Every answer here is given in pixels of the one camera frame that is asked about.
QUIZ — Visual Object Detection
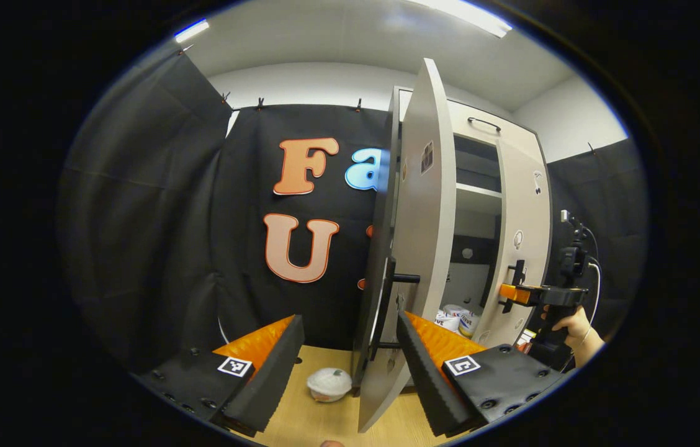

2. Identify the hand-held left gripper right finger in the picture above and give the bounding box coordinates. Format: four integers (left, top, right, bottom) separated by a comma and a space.
395, 310, 565, 438

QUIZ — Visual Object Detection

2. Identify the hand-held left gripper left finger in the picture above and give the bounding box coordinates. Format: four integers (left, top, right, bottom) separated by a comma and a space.
128, 315, 305, 438

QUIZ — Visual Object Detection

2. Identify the white canvas shoe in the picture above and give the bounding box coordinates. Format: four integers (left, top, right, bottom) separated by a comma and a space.
434, 309, 462, 333
459, 309, 481, 338

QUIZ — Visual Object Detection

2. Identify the white cabinet door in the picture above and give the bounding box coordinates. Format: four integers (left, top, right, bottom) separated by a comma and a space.
473, 140, 552, 348
357, 58, 457, 433

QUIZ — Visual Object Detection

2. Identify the white shoe cabinet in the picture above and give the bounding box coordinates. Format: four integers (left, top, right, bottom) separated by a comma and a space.
353, 87, 552, 398

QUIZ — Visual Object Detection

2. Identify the white cabinet shelf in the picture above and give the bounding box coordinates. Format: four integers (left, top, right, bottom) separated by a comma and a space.
454, 183, 504, 199

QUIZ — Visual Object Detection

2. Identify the white cabinet drawer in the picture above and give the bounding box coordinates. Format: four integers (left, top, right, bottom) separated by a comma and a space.
400, 89, 540, 162

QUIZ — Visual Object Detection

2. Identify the white lidded bowl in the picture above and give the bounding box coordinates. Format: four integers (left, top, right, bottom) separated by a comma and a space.
307, 368, 352, 403

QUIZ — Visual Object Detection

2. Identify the black backdrop cloth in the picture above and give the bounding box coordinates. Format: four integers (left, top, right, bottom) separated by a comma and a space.
55, 50, 648, 373

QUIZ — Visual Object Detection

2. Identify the ceiling light panel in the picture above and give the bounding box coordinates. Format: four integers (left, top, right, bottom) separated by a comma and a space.
174, 19, 210, 44
406, 0, 513, 39

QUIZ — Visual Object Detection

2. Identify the black door handle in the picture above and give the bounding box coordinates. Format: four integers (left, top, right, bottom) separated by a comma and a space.
499, 260, 527, 314
370, 256, 421, 362

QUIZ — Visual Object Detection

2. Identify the hand-held gripper cable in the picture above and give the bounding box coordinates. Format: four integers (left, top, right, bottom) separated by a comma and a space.
581, 227, 603, 330

